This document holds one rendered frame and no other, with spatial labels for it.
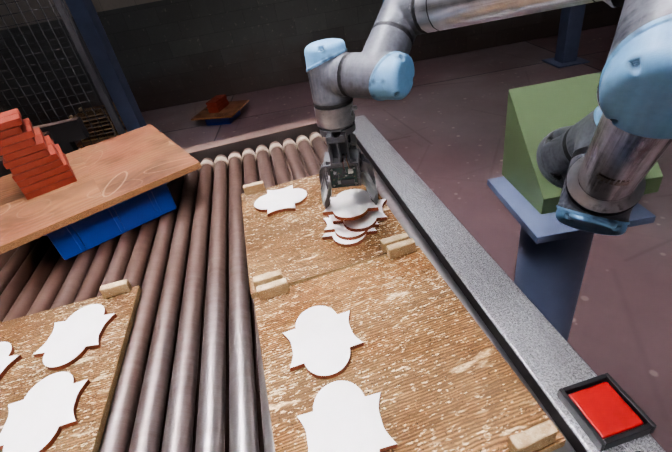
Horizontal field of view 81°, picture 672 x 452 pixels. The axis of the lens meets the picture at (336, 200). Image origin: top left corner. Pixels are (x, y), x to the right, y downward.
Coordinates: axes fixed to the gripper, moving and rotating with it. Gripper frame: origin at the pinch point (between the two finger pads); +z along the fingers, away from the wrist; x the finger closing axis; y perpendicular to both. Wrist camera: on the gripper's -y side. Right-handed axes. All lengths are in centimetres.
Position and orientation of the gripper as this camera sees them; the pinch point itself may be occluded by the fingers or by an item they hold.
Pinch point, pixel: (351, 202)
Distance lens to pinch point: 89.6
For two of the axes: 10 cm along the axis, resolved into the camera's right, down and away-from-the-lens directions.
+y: -0.6, 5.5, -8.3
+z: 1.6, 8.3, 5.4
